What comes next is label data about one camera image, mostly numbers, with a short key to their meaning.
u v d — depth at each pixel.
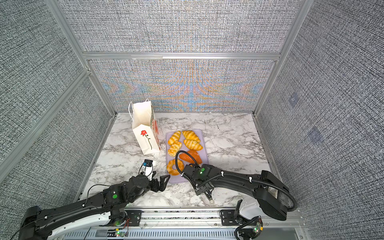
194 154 0.95
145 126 0.78
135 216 0.74
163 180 0.68
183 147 0.99
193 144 0.96
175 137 1.01
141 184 0.58
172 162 0.90
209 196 0.70
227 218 0.73
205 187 0.57
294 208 0.43
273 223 0.73
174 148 0.95
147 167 0.65
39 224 0.43
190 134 1.01
